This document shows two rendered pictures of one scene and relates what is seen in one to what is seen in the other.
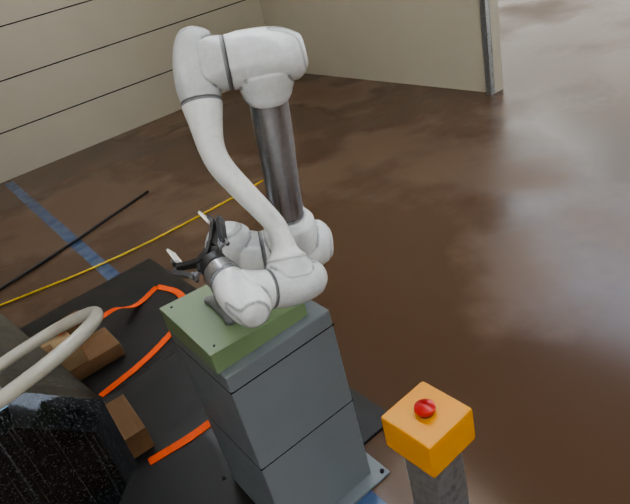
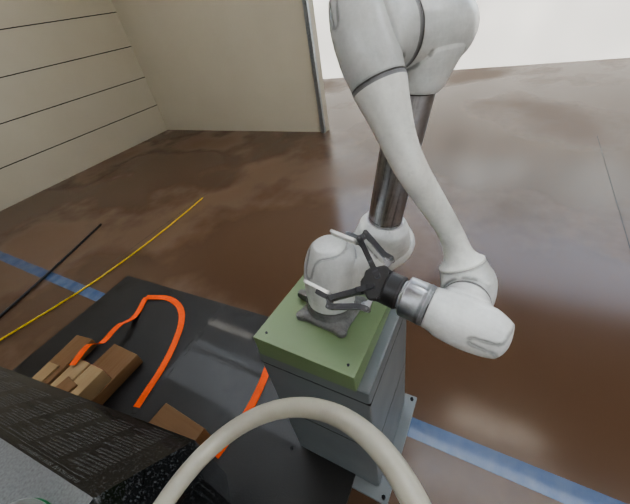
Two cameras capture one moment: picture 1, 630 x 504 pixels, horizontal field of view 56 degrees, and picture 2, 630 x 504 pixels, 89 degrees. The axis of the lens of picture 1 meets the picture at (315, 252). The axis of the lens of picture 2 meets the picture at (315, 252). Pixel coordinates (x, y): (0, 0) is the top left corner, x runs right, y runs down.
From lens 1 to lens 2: 115 cm
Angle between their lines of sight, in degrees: 22
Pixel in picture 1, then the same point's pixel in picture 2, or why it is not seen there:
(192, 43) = not seen: outside the picture
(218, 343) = (350, 361)
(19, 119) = not seen: outside the picture
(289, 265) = (486, 271)
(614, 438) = (535, 328)
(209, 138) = (410, 129)
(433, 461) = not seen: outside the picture
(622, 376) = (511, 287)
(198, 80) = (393, 44)
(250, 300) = (509, 328)
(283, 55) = (473, 17)
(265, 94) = (440, 73)
